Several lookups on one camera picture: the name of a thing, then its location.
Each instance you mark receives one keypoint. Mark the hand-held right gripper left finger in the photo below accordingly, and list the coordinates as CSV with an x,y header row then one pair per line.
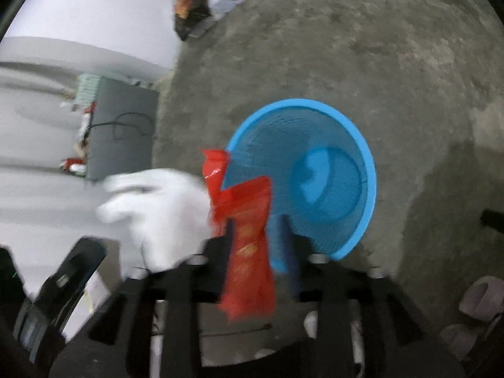
x,y
214,262

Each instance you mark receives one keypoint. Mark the grey cabinet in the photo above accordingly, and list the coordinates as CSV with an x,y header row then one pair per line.
x,y
118,157

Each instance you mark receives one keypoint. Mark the red snack packet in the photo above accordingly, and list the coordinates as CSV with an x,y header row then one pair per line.
x,y
248,252

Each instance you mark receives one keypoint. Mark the red bottle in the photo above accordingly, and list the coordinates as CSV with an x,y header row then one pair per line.
x,y
73,166

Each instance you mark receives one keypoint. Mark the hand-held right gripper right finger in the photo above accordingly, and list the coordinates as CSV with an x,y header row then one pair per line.
x,y
291,260

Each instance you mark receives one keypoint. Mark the person's left hand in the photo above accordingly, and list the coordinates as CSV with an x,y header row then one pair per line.
x,y
157,212

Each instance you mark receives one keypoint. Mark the black orange carton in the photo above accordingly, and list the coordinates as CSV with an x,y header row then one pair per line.
x,y
193,12

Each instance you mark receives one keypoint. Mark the blue mesh plastic basket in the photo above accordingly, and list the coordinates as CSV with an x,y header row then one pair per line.
x,y
315,173

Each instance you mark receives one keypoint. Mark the pale green storage basket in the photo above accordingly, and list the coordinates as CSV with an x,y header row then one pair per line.
x,y
88,88

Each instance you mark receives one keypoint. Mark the pink slipper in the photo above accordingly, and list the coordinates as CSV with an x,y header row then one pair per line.
x,y
478,297
460,338

